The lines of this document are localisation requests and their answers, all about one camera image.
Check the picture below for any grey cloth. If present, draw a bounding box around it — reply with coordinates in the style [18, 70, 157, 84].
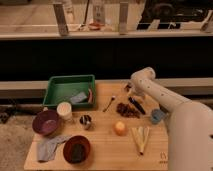
[37, 135, 70, 162]

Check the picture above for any metal post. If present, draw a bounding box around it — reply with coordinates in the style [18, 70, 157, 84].
[53, 3, 69, 36]
[118, 2, 128, 35]

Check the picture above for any left metal post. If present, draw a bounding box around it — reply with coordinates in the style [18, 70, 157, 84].
[53, 3, 69, 36]

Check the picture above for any grey-blue sponge in tray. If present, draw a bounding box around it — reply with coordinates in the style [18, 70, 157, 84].
[70, 92, 87, 104]

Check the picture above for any small dark round container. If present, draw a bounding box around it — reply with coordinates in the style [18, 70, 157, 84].
[124, 84, 132, 92]

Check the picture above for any black vehicle in background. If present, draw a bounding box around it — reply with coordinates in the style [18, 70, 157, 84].
[137, 0, 213, 30]

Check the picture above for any red chili pepper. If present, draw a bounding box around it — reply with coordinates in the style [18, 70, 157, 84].
[88, 89, 93, 103]

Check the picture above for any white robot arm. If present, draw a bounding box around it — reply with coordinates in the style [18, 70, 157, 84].
[130, 67, 213, 171]

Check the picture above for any purple bowl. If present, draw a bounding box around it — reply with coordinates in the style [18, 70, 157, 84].
[32, 109, 61, 136]

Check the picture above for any white cup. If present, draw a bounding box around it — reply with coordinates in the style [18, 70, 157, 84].
[57, 102, 72, 121]

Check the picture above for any small metal cup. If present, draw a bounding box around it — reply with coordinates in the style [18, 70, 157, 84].
[79, 115, 92, 130]

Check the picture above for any right metal post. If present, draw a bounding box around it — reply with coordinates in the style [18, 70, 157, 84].
[118, 2, 128, 35]

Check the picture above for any orange fruit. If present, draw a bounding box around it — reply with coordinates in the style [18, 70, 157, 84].
[114, 121, 127, 136]

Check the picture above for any dark sponge in bowl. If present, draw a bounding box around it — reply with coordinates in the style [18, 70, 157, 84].
[71, 144, 85, 163]

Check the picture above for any red-brown bowl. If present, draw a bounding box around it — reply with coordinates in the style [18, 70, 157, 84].
[63, 135, 91, 164]

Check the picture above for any blue cup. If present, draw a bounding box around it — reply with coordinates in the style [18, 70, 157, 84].
[151, 109, 166, 124]

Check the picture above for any green plastic tray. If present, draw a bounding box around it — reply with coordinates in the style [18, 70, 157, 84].
[43, 74, 96, 109]

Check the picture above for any metal spoon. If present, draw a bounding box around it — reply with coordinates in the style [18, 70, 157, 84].
[103, 95, 116, 112]

